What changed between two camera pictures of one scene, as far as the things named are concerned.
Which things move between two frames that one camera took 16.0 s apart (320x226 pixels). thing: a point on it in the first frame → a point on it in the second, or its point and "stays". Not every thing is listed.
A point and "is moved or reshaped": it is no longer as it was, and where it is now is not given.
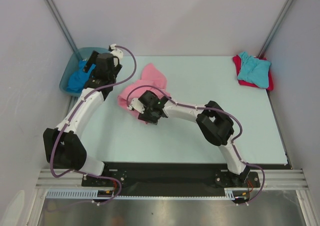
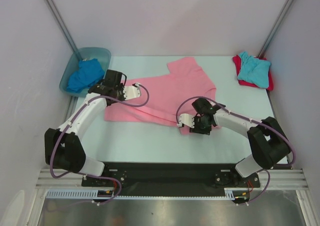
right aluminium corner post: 265,48 stays
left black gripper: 90,61 → 120,87
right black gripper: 149,116 → 199,127
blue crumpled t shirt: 77,79 stays
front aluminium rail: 274,179 stays
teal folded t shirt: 254,70 stays
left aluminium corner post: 58,17 stays
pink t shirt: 153,76 is moved or reshaped
